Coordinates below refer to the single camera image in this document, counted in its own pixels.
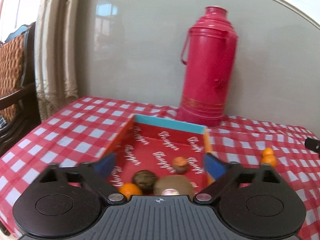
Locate small orange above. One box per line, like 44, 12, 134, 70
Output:
118, 183, 143, 200
262, 147, 274, 157
260, 154, 277, 167

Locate brown kiwi with sticker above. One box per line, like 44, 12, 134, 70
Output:
153, 175, 194, 198

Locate small brown round fruit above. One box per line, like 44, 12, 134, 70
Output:
172, 157, 189, 174

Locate dark brown mangosteen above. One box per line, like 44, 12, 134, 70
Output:
132, 170, 158, 195

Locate red white checkered tablecloth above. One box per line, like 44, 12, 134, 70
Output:
1, 97, 319, 239

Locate colourful cardboard box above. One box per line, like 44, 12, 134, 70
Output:
100, 114, 214, 192

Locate wicker wooden chair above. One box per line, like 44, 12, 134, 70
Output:
1, 22, 41, 155

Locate red thermos flask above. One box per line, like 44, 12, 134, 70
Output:
176, 6, 238, 127

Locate beige curtain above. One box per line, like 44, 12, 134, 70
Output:
34, 0, 78, 121

